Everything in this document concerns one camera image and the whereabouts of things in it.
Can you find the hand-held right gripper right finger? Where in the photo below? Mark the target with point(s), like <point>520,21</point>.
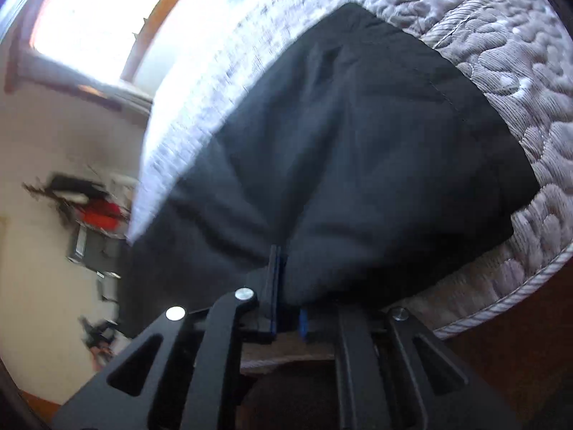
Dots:
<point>358,367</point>

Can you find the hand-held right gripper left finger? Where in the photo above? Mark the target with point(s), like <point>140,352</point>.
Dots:
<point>270,295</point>

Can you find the black pants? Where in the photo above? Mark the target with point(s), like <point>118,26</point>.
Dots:
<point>335,143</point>

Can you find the black folding chair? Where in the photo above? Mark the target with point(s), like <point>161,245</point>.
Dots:
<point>92,246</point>

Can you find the red garment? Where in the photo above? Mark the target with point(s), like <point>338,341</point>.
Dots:
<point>102,215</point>

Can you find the wooden coat rack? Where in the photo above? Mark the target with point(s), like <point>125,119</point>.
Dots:
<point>67,186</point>

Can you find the wooden framed window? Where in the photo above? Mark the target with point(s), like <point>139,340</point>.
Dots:
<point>89,18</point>

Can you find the grey quilted bedspread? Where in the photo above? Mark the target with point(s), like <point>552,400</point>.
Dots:
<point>492,31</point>

